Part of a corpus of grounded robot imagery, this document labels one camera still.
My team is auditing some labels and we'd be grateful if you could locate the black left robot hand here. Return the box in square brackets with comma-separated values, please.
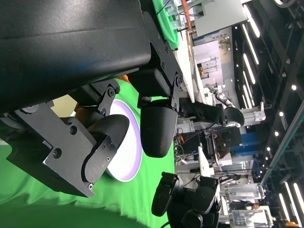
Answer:
[0, 0, 184, 198]

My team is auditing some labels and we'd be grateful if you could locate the white partition panel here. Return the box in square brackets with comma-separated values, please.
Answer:
[192, 0, 250, 38]

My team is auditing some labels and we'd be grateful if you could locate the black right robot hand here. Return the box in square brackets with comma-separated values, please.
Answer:
[151, 172, 223, 228]

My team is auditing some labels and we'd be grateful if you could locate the orange wicker basket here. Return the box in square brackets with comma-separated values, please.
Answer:
[116, 74, 130, 85]

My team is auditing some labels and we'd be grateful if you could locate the green tablecloth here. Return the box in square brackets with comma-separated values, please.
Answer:
[0, 78, 177, 228]

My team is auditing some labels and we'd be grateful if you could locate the lilac round plate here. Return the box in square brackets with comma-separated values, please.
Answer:
[105, 99, 143, 183]

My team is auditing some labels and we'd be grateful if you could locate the black background monitor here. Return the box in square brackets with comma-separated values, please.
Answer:
[222, 127, 243, 148]

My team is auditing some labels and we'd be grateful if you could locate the aluminium profile frame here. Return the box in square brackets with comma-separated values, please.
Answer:
[238, 101, 267, 128]

